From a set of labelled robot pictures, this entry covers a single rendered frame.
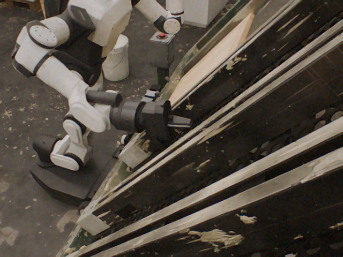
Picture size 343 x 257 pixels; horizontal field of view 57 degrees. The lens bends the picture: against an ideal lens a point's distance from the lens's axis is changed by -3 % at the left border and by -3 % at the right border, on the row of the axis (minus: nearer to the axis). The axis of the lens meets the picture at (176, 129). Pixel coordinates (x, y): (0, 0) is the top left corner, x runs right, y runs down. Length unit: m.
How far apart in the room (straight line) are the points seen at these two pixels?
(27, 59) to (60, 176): 1.38
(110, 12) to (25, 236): 1.49
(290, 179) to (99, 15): 1.08
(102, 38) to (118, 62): 1.80
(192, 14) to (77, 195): 2.77
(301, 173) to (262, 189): 0.04
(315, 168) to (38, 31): 0.81
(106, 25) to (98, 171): 1.15
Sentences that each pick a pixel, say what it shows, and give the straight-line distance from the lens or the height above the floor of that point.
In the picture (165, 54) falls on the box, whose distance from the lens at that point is 1.91.
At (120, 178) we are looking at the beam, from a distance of 1.19.
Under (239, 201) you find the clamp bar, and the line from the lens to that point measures 0.34.
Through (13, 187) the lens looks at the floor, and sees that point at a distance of 2.52.
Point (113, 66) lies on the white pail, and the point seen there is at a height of 0.17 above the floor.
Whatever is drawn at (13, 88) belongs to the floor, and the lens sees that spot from 3.49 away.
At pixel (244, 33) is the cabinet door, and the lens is 1.22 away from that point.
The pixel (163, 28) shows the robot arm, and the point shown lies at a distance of 1.58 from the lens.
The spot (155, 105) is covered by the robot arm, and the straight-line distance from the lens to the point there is 0.82.
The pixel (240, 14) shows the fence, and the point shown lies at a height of 1.23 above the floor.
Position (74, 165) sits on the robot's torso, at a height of 0.30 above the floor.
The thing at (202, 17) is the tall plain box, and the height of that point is 0.14.
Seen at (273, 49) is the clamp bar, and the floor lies 1.46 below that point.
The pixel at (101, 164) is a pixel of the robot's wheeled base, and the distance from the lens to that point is 2.22.
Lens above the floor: 1.82
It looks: 43 degrees down
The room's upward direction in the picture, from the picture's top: straight up
